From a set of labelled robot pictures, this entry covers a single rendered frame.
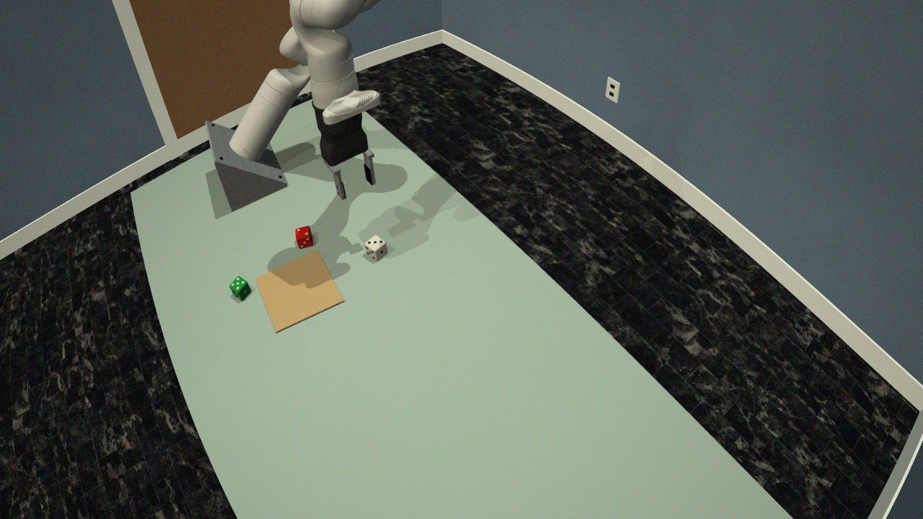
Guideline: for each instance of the white die with black pips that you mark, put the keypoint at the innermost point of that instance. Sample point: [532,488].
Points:
[376,247]

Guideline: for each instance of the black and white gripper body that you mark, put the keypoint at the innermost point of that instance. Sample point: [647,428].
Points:
[338,108]

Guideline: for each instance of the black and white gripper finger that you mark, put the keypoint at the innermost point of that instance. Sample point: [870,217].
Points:
[368,166]
[338,181]

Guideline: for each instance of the red die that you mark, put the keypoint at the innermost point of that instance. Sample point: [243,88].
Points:
[304,237]

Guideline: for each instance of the green die with white pips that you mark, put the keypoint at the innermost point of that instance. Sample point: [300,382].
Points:
[240,288]

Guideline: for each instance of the tan flat mat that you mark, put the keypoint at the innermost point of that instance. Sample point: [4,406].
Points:
[298,290]

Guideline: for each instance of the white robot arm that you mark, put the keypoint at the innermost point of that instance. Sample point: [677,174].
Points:
[322,54]

